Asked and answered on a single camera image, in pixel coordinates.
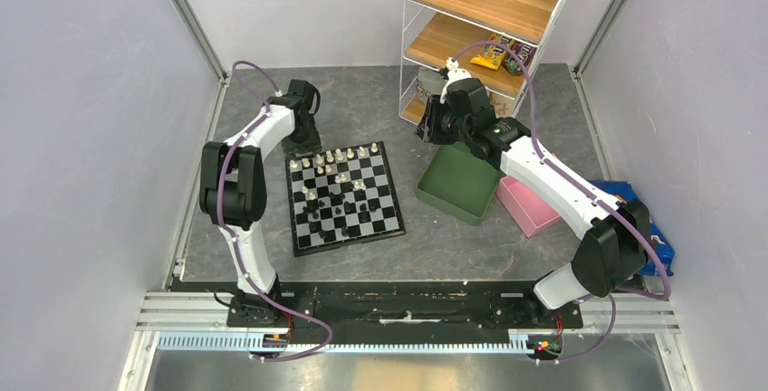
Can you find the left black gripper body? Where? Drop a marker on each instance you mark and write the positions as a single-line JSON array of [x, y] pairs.
[[303, 140]]

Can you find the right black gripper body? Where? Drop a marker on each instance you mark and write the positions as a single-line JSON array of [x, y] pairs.
[[441, 125]]

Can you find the black white chessboard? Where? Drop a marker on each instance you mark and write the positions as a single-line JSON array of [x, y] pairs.
[[341, 197]]

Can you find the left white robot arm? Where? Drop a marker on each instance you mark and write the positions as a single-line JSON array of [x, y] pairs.
[[233, 193]]

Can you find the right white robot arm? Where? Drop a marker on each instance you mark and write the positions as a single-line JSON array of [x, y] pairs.
[[614, 236]]

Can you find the grey mug with drawing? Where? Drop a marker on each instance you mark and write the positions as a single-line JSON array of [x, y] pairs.
[[429, 83]]

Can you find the yellow M&M candy bag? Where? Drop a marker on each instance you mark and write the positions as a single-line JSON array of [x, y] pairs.
[[493, 55]]

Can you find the green square tray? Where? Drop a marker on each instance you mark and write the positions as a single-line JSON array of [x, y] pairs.
[[458, 184]]

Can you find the brown M&M candy bag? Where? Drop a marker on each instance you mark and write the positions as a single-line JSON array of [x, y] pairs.
[[524, 52]]

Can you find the pink square tray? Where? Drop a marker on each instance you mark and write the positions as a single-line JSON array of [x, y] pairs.
[[526, 208]]

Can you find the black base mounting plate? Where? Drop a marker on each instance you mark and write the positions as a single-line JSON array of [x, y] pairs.
[[400, 312]]

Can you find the blue Doritos chip bag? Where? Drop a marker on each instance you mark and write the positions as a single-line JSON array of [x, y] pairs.
[[624, 192]]

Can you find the white wire wooden shelf unit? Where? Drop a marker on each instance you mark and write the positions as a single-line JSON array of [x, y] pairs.
[[434, 30]]

